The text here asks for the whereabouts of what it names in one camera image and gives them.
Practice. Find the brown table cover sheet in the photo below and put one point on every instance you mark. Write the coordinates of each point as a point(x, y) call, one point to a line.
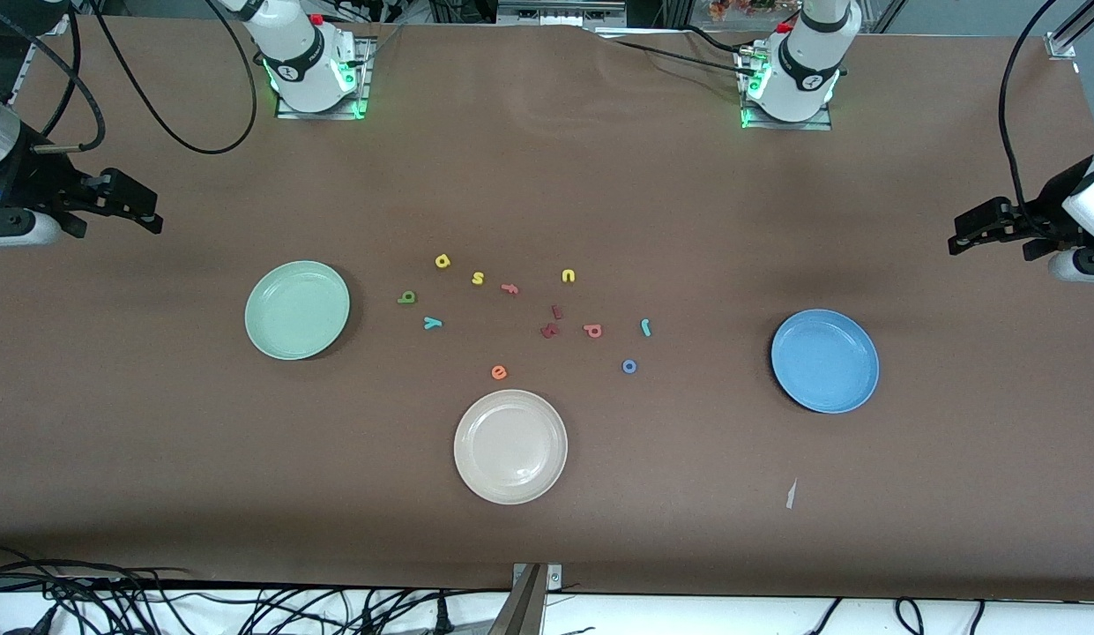
point(546, 176)

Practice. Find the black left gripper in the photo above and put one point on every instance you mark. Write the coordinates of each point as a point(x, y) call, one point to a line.
point(1043, 211)

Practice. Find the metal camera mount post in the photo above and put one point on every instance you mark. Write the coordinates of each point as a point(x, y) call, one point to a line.
point(529, 608)

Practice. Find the blue plate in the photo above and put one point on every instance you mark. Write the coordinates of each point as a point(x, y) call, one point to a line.
point(837, 388)

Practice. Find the green plate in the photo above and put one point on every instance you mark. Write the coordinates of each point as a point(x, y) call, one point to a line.
point(282, 326)

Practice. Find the beige plate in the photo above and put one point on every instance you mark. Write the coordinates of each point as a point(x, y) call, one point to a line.
point(511, 447)

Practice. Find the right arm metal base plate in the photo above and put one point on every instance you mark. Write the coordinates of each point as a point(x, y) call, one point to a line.
point(300, 115)

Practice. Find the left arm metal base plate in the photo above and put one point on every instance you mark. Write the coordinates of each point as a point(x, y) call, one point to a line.
point(785, 126)

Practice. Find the aluminium frame profile corner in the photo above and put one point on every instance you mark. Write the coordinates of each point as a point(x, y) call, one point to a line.
point(1065, 40)

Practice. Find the grey metal box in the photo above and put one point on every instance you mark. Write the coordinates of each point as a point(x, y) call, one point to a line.
point(555, 11)

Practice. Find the white tape scrap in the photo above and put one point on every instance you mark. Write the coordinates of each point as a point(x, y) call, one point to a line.
point(791, 494)

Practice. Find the teal letter y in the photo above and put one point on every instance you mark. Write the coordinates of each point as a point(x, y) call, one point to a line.
point(433, 323)

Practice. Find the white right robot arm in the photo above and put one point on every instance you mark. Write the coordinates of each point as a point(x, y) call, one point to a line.
point(300, 66)

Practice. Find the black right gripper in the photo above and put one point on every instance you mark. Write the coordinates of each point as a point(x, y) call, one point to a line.
point(33, 183)

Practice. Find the coral letter p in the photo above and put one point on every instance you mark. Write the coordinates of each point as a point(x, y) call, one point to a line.
point(595, 332)

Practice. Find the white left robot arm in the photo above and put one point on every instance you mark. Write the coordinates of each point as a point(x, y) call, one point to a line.
point(802, 70)

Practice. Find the orange artificial flowers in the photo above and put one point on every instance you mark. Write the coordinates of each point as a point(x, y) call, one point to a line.
point(732, 9)

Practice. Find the aluminium frame side rail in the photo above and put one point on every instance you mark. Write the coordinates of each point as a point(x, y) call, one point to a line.
point(25, 75)

